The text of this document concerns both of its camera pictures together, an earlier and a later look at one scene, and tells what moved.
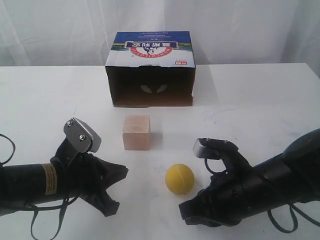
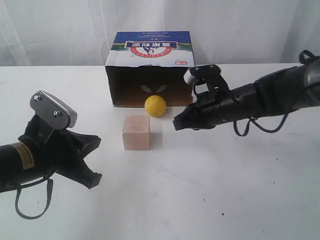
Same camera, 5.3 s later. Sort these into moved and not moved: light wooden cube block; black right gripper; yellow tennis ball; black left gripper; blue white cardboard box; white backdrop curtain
Moved: black right gripper; black left gripper; yellow tennis ball
Not moved: white backdrop curtain; light wooden cube block; blue white cardboard box
